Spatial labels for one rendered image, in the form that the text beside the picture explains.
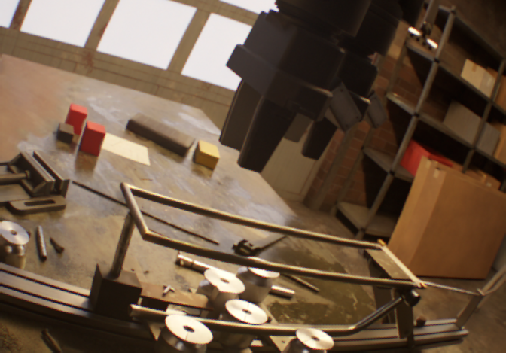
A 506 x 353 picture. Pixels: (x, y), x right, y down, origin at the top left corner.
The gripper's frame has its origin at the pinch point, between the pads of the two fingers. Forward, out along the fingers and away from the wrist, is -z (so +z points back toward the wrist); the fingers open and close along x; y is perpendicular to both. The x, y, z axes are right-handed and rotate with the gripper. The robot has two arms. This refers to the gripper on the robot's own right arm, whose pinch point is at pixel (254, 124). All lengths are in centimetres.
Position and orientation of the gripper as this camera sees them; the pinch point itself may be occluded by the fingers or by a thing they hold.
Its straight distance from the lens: 51.9
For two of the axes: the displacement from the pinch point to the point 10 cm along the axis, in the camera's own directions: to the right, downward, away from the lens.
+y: -8.3, -2.7, -4.9
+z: 4.3, -8.7, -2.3
